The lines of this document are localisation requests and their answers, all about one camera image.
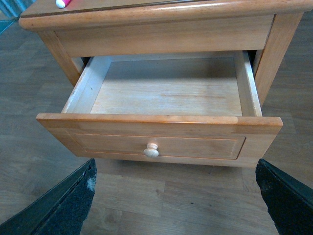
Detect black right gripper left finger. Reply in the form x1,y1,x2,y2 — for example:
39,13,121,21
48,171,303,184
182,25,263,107
0,159,97,235

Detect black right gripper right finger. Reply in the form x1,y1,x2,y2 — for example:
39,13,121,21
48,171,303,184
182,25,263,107
255,159,313,235

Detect wooden drawer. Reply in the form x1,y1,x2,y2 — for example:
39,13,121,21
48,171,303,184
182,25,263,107
37,51,283,167

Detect pink marker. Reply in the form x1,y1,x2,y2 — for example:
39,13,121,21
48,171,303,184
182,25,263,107
55,0,71,9

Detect wooden nightstand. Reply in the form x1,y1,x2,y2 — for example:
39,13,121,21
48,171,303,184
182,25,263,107
19,0,313,103

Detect pale green curtain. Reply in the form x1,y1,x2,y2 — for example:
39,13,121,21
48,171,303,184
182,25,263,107
0,0,36,18

